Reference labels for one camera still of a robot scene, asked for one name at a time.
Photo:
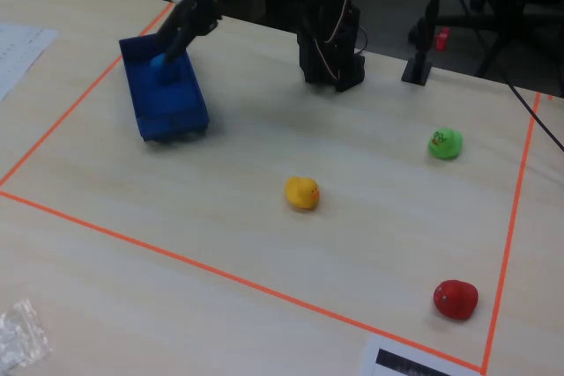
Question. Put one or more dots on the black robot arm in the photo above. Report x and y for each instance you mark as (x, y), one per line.
(328, 41)

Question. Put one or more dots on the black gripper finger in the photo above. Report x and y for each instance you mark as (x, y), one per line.
(181, 45)
(174, 24)

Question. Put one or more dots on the yellow rubber duck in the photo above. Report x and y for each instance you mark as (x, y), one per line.
(302, 193)

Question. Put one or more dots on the blue rubber duck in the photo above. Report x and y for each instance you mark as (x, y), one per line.
(169, 74)

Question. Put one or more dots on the white printed paper sheet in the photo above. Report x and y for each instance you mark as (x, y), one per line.
(20, 52)

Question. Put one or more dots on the red rubber duck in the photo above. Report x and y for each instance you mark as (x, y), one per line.
(456, 301)

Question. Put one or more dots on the black camera stand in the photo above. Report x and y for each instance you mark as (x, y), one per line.
(417, 68)

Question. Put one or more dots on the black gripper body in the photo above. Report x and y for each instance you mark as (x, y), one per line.
(190, 23)

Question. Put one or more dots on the orange tape strip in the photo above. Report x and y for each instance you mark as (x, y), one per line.
(79, 96)
(229, 277)
(513, 226)

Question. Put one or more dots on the blue plastic box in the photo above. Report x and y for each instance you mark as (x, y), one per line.
(169, 107)

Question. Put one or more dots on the red clamp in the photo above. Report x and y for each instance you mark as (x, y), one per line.
(443, 39)

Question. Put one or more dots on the green rubber duck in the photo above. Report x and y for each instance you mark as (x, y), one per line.
(445, 145)

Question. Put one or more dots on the white paper with black bar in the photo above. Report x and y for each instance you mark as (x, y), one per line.
(410, 360)

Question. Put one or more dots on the clear plastic bag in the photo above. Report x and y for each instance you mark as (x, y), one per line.
(22, 336)

